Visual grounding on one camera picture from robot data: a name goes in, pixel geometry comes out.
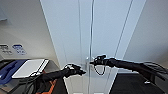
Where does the blue plastic object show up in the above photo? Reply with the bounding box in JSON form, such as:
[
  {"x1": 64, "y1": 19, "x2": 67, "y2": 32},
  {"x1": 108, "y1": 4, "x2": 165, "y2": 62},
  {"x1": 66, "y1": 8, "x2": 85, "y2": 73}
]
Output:
[{"x1": 0, "y1": 59, "x2": 26, "y2": 85}]

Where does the silver door handle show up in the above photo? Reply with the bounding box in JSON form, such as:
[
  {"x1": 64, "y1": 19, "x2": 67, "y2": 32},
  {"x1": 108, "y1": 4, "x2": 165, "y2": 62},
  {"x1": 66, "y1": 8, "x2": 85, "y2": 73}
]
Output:
[
  {"x1": 90, "y1": 57, "x2": 96, "y2": 72},
  {"x1": 85, "y1": 57, "x2": 90, "y2": 72}
]

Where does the white wardrobe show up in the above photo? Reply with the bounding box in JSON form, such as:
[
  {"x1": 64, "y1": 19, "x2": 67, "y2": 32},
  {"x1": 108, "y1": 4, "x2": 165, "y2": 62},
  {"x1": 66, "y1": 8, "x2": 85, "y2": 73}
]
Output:
[{"x1": 39, "y1": 0, "x2": 148, "y2": 94}]

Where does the white flat board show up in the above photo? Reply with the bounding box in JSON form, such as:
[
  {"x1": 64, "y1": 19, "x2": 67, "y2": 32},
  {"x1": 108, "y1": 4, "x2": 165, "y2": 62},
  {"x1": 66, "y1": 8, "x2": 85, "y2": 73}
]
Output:
[{"x1": 11, "y1": 58, "x2": 51, "y2": 80}]

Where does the white wardrobe door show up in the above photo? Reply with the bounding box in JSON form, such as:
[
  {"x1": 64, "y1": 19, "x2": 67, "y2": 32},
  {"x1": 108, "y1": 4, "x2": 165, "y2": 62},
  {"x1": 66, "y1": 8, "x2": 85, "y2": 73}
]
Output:
[
  {"x1": 53, "y1": 0, "x2": 92, "y2": 94},
  {"x1": 90, "y1": 0, "x2": 134, "y2": 94}
]

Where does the blue wall sticker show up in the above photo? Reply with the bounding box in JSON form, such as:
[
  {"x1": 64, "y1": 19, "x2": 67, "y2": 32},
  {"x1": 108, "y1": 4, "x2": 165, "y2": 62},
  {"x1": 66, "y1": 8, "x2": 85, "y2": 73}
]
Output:
[{"x1": 11, "y1": 42, "x2": 28, "y2": 56}]

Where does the orange frame stand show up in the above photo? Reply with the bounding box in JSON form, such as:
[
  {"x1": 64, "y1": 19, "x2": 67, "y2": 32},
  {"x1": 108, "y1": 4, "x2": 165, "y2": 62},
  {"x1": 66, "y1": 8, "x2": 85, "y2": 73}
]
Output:
[{"x1": 45, "y1": 79, "x2": 58, "y2": 94}]

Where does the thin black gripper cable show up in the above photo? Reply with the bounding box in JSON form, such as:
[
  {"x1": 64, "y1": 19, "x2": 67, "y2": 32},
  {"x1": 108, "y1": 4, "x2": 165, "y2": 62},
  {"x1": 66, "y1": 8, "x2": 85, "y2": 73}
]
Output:
[{"x1": 93, "y1": 63, "x2": 106, "y2": 77}]

